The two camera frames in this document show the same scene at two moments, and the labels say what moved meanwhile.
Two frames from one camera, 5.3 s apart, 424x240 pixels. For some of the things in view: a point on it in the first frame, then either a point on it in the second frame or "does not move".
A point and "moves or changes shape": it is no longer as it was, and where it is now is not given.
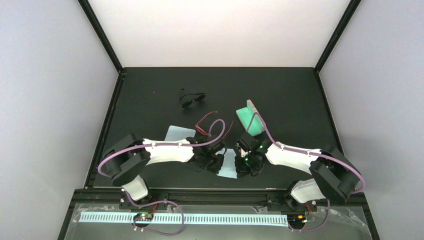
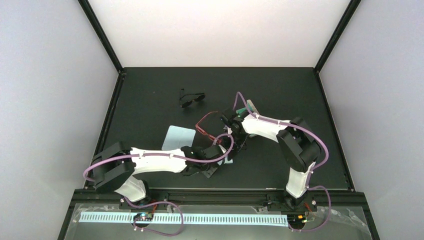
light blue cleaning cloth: x=228 y=168 moves or changes shape
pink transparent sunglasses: x=202 y=131 does not move
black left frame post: x=91 y=15 does not move
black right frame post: x=336 y=38 does not move
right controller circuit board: x=297 y=218 does not move
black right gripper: x=241 y=168 → x=235 y=149
